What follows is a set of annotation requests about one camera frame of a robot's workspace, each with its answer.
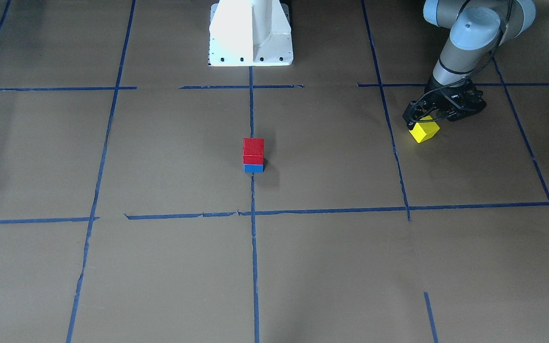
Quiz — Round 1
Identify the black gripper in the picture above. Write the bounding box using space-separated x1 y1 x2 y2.
402 78 487 130

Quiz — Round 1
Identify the yellow cube block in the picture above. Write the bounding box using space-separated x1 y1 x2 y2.
409 115 440 143

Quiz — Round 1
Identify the red cube block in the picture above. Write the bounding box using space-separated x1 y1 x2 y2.
242 138 265 165

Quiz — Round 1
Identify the blue cube block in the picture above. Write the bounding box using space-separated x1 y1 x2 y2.
243 164 265 173

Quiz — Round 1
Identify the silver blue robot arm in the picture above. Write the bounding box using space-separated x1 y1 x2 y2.
403 0 537 131

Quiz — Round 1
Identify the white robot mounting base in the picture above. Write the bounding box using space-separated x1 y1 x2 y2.
208 0 294 67

